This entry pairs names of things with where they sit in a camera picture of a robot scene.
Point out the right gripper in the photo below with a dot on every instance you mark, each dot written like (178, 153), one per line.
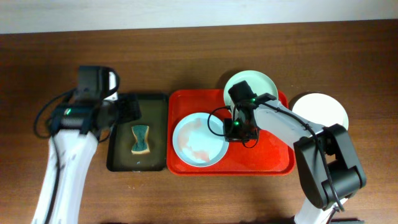
(240, 134)

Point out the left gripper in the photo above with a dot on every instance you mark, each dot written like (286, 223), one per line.
(125, 109)

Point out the green yellow sponge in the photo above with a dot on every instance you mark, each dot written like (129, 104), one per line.
(141, 145)

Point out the pale green plate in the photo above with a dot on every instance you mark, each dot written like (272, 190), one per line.
(259, 83)

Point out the light blue plate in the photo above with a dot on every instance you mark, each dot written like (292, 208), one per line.
(195, 140)

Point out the white plate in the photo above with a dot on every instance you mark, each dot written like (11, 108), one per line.
(321, 109)

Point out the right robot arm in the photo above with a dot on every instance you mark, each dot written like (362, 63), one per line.
(328, 166)

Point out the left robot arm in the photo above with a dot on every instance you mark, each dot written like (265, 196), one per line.
(74, 132)

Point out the black plastic tray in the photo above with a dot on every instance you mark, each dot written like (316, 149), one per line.
(154, 111)

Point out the red plastic tray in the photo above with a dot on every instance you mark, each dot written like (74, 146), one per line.
(267, 156)

